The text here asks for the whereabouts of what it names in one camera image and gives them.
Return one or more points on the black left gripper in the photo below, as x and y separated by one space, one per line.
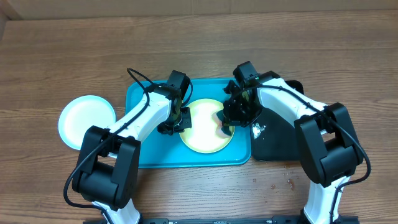
186 123

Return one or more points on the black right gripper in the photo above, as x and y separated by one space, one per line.
234 119

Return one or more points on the yellow plate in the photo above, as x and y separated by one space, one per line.
205 136

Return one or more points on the sponge with green pad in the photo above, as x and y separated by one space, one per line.
222 130

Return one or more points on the light blue plate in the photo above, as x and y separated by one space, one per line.
81 114

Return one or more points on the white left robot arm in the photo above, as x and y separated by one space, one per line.
106 172

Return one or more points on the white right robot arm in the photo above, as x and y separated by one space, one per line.
329 151

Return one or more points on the teal plastic tray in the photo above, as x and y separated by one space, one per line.
164 151

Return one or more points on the black tray with water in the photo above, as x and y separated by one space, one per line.
272 132

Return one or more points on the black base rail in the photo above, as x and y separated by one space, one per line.
273 220

